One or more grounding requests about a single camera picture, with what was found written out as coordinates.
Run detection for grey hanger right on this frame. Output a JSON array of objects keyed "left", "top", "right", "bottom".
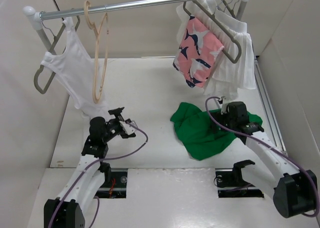
[{"left": 182, "top": 0, "right": 242, "bottom": 64}]

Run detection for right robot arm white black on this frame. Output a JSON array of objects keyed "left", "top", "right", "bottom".
[{"left": 218, "top": 101, "right": 320, "bottom": 218}]

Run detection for pink patterned shorts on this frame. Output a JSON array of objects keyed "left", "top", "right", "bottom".
[{"left": 172, "top": 16, "right": 225, "bottom": 88}]

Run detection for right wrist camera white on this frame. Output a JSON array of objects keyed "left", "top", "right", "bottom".
[{"left": 220, "top": 96, "right": 231, "bottom": 115}]

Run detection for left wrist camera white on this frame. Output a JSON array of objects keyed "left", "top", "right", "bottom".
[{"left": 119, "top": 121, "right": 136, "bottom": 136}]

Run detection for green t shirt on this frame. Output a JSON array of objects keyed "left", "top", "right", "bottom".
[{"left": 170, "top": 101, "right": 263, "bottom": 161}]

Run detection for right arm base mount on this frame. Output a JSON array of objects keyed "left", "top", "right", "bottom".
[{"left": 213, "top": 160, "right": 265, "bottom": 199}]

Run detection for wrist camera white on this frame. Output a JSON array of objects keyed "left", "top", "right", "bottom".
[
  {"left": 119, "top": 121, "right": 136, "bottom": 136},
  {"left": 220, "top": 96, "right": 231, "bottom": 115}
]

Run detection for left white rack post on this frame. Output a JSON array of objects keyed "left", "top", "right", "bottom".
[{"left": 22, "top": 6, "right": 52, "bottom": 51}]

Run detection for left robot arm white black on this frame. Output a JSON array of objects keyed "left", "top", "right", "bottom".
[{"left": 43, "top": 107, "right": 136, "bottom": 228}]

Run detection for white pleated skirt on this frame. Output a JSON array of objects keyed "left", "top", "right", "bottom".
[{"left": 176, "top": 0, "right": 257, "bottom": 100}]

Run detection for silver clothes rail bar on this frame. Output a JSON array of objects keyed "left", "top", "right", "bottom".
[{"left": 39, "top": 0, "right": 197, "bottom": 21}]

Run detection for white tank top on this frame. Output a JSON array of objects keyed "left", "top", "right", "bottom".
[{"left": 41, "top": 17, "right": 111, "bottom": 120}]

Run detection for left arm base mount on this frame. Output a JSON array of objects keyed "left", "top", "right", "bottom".
[{"left": 96, "top": 169, "right": 128, "bottom": 199}]

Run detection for aluminium frame rail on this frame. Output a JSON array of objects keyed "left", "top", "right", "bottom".
[{"left": 254, "top": 57, "right": 288, "bottom": 155}]

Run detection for grey hanger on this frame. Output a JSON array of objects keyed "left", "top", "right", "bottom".
[
  {"left": 34, "top": 17, "right": 91, "bottom": 97},
  {"left": 182, "top": 0, "right": 242, "bottom": 64}
]

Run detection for white rack post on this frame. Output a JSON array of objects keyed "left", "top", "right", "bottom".
[
  {"left": 236, "top": 0, "right": 249, "bottom": 21},
  {"left": 22, "top": 6, "right": 52, "bottom": 51}
]

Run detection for beige wooden hanger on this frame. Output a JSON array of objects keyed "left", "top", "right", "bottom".
[{"left": 83, "top": 0, "right": 109, "bottom": 104}]

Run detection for grey hanger left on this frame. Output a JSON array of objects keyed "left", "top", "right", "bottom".
[{"left": 34, "top": 17, "right": 91, "bottom": 97}]

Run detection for right white rack post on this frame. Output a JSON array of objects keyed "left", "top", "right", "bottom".
[{"left": 236, "top": 0, "right": 249, "bottom": 21}]

